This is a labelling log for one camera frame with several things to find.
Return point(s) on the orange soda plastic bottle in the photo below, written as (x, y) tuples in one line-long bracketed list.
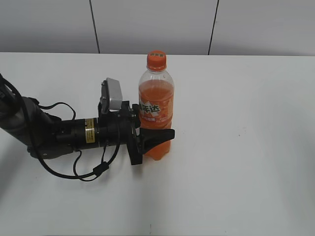
[(156, 95)]

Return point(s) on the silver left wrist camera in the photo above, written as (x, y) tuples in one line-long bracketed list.
[(111, 96)]

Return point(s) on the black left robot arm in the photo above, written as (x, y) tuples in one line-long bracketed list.
[(27, 121)]

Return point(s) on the orange bottle cap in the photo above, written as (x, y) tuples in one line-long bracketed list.
[(156, 61)]

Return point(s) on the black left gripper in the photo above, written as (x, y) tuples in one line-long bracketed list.
[(119, 128)]

